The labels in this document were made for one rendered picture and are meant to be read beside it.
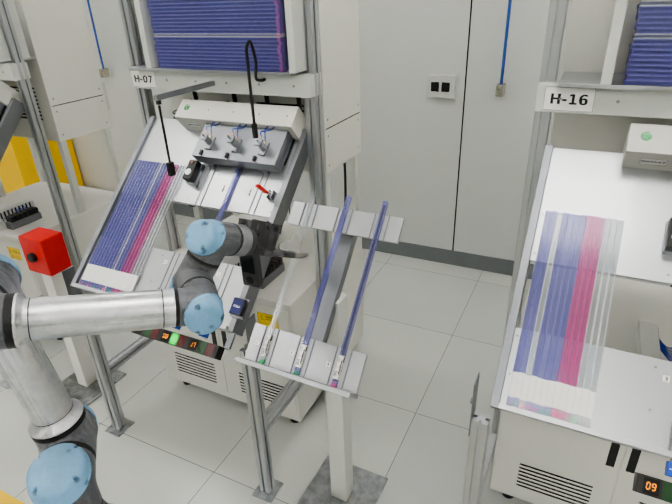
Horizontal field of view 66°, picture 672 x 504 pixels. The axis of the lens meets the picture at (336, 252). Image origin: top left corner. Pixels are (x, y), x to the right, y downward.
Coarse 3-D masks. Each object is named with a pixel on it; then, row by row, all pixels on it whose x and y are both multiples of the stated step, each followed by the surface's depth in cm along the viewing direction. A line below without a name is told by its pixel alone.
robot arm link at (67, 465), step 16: (48, 448) 108; (64, 448) 108; (80, 448) 108; (32, 464) 105; (48, 464) 105; (64, 464) 105; (80, 464) 105; (32, 480) 102; (48, 480) 102; (64, 480) 102; (80, 480) 104; (32, 496) 101; (48, 496) 100; (64, 496) 102; (80, 496) 104; (96, 496) 109
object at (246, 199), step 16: (160, 128) 199; (176, 128) 196; (144, 144) 198; (160, 144) 196; (176, 144) 193; (192, 144) 190; (144, 160) 195; (160, 160) 192; (176, 160) 190; (288, 160) 173; (208, 176) 181; (224, 176) 179; (240, 176) 177; (256, 176) 174; (272, 176) 172; (192, 192) 181; (208, 192) 179; (224, 192) 176; (240, 192) 174; (256, 192) 172; (240, 208) 171; (256, 208) 169; (272, 208) 167
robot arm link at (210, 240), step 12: (192, 228) 106; (204, 228) 105; (216, 228) 106; (228, 228) 110; (192, 240) 106; (204, 240) 105; (216, 240) 106; (228, 240) 109; (240, 240) 113; (192, 252) 107; (204, 252) 106; (216, 252) 108; (228, 252) 112; (216, 264) 110
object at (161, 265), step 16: (160, 256) 175; (176, 256) 173; (144, 272) 174; (160, 272) 172; (224, 272) 163; (240, 272) 162; (144, 288) 172; (160, 288) 170; (224, 288) 161; (240, 288) 160; (224, 304) 159; (224, 320) 157
